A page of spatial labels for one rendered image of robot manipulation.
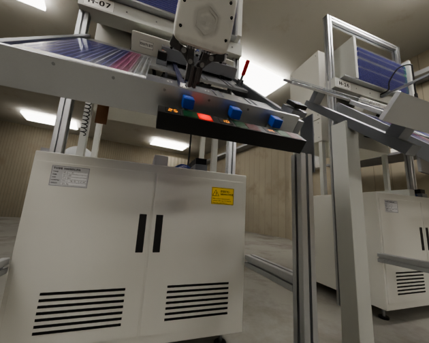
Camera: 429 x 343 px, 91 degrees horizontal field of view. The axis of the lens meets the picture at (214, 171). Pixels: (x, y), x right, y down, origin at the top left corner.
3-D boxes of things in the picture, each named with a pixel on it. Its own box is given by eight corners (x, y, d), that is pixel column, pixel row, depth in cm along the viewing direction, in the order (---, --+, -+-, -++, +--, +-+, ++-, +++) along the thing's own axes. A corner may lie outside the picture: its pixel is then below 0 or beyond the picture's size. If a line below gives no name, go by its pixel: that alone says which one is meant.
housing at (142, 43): (226, 89, 114) (234, 61, 107) (129, 64, 98) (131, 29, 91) (223, 86, 120) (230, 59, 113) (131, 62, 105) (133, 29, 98)
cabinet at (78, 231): (242, 352, 72) (246, 175, 84) (-23, 399, 50) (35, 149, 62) (195, 286, 133) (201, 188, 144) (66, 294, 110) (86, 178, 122)
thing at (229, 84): (244, 102, 90) (248, 90, 87) (63, 58, 69) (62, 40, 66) (225, 86, 116) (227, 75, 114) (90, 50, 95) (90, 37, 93)
